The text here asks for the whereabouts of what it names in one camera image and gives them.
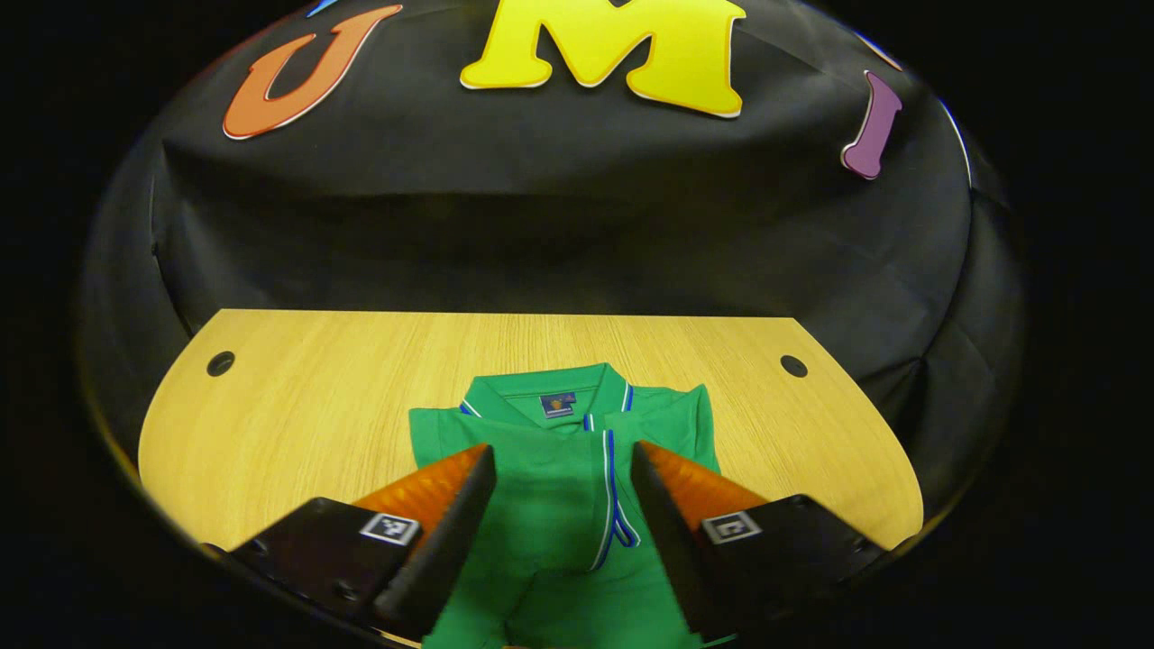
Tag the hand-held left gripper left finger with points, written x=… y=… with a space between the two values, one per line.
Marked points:
x=442 y=559

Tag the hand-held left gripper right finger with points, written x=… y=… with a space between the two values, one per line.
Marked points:
x=681 y=559

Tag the green T-shirt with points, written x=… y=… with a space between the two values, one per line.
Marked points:
x=550 y=505

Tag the black backdrop cloth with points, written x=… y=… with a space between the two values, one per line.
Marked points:
x=541 y=225

